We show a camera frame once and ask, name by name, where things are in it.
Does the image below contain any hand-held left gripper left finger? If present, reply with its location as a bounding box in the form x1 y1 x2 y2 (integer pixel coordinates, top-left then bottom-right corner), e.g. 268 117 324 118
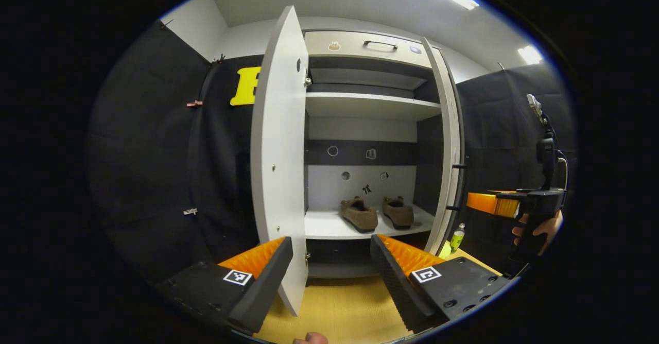
154 236 294 334

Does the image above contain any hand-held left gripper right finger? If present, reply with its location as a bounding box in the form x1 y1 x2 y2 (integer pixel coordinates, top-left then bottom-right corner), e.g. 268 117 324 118
370 234 510 334

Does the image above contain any grey cabinet door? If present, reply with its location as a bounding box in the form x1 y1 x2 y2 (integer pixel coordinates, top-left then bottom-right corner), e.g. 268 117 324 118
421 36 470 256
250 5 309 316

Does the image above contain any brown shoe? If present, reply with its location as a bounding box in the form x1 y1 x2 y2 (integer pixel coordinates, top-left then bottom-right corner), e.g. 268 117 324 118
339 196 379 233
381 195 415 230

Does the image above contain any grey shoe cabinet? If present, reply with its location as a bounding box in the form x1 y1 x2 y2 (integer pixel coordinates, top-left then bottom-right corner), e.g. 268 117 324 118
301 29 466 280

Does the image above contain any grey cabinet drawer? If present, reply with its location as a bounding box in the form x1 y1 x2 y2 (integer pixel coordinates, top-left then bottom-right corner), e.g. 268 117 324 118
304 30 434 69

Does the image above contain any clear plastic bottle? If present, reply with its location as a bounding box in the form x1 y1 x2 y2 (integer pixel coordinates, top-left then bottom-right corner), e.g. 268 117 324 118
450 223 466 253

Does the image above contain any small ceiling light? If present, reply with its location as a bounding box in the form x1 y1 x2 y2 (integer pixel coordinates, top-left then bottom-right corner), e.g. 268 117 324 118
517 44 544 65

